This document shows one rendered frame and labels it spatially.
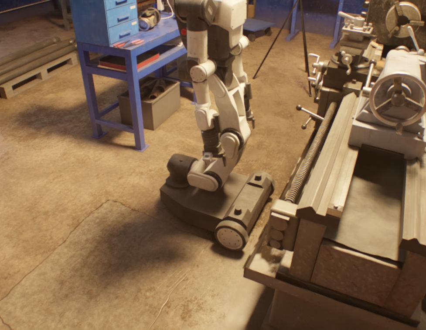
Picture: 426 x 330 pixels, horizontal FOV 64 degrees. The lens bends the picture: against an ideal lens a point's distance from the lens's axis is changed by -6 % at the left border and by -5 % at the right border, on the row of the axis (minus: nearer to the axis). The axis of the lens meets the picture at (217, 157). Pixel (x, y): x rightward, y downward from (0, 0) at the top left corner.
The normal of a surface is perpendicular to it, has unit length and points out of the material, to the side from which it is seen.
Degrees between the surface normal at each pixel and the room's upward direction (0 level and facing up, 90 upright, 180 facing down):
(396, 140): 90
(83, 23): 90
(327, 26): 90
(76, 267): 0
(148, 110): 90
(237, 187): 0
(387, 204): 6
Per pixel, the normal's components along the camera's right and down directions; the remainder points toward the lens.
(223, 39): 0.35, 0.64
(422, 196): 0.02, -0.83
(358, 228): -0.03, -0.51
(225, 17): 0.35, 0.46
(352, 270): -0.44, 0.50
